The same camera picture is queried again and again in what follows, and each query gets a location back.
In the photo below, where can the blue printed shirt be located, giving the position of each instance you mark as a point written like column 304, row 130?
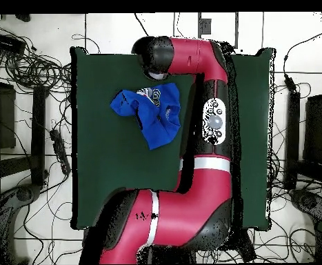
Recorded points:
column 158, row 129

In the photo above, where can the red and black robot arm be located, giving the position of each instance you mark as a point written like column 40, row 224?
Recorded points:
column 199, row 193

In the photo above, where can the dark green tablecloth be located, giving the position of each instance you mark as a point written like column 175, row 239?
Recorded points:
column 108, row 165

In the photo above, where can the black power strip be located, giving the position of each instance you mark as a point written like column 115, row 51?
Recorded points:
column 58, row 151

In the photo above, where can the black stand beam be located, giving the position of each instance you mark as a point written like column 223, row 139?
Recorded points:
column 38, row 124
column 293, row 138

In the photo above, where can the grey chair base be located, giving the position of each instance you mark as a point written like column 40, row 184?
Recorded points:
column 309, row 201
column 25, row 193

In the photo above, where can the dark monitor panel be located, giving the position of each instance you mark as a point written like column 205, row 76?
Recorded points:
column 320, row 129
column 4, row 116

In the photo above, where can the black electronics box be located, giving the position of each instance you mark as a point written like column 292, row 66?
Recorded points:
column 6, row 42

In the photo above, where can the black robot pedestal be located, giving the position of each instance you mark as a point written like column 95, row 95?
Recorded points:
column 171, row 256

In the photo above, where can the grey rectangular frame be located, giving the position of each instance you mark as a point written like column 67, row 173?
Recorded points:
column 204, row 26

